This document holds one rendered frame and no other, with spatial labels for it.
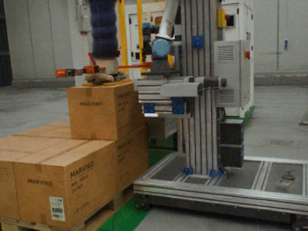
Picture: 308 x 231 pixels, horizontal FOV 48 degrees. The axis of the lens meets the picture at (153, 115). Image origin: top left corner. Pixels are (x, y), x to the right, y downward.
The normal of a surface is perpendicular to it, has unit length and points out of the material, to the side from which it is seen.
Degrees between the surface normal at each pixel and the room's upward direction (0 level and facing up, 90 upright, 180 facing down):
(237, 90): 90
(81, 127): 90
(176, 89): 90
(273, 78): 89
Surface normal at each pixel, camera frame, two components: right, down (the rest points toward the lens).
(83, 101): -0.32, 0.18
